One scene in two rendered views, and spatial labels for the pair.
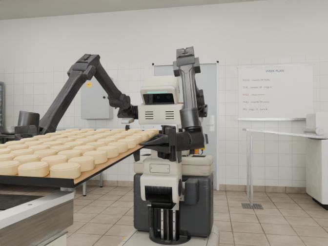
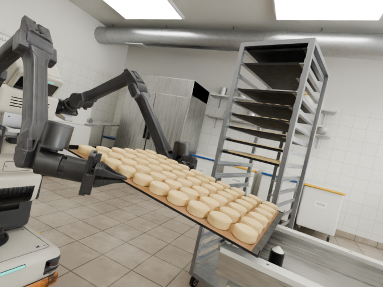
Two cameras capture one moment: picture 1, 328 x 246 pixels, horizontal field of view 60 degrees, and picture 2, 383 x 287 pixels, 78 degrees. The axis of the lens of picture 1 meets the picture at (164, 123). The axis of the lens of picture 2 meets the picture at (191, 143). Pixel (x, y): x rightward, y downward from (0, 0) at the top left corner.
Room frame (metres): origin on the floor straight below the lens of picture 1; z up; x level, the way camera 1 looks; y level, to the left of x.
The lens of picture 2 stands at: (0.61, 0.97, 1.12)
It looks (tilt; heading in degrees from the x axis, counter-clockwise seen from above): 2 degrees down; 283
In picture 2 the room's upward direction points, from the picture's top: 12 degrees clockwise
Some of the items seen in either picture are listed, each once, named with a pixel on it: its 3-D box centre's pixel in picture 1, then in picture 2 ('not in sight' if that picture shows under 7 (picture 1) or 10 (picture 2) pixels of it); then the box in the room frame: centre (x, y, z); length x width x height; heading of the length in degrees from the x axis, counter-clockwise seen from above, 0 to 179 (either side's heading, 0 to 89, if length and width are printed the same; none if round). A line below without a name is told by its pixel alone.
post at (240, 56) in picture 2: not in sight; (216, 160); (0.79, -0.72, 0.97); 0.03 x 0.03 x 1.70; 66
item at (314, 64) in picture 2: not in sight; (315, 65); (0.28, -0.82, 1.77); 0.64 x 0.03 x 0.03; 66
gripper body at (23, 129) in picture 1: (25, 139); (77, 169); (0.98, 0.48, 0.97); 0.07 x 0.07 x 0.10; 30
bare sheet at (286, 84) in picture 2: not in sight; (284, 78); (0.45, -0.91, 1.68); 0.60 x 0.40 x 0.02; 66
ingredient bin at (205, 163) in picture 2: not in sight; (204, 176); (1.25, -3.47, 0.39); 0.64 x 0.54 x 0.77; 82
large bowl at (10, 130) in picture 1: (10, 130); not in sight; (4.72, 2.54, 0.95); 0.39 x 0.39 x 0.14
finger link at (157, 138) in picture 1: (154, 147); (188, 172); (0.81, 0.03, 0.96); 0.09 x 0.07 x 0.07; 121
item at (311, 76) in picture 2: not in sight; (312, 78); (0.28, -0.82, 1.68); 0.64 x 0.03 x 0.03; 66
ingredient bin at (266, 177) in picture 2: not in sight; (274, 197); (-0.03, -3.24, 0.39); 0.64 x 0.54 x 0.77; 79
